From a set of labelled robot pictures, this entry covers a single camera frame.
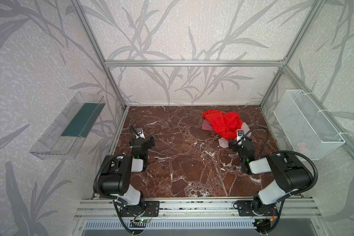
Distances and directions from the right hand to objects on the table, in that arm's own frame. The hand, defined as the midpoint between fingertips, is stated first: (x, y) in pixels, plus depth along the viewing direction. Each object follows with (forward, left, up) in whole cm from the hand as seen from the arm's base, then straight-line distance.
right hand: (239, 133), depth 95 cm
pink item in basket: (-17, -25, +13) cm, 33 cm away
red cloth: (+7, +7, 0) cm, 10 cm away
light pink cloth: (-4, +9, -6) cm, 11 cm away
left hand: (0, +61, +2) cm, 61 cm away
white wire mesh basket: (-16, -20, +26) cm, 37 cm away
